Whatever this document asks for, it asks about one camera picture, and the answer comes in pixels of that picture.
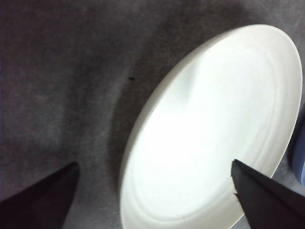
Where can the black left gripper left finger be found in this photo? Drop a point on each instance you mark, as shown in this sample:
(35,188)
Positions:
(35,205)

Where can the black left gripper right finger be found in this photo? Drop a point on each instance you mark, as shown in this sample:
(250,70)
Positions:
(269,202)

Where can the blue round plate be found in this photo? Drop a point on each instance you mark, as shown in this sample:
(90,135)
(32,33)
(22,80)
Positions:
(300,162)

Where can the white round plate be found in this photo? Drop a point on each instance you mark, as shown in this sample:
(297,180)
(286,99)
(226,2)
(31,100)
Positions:
(202,119)

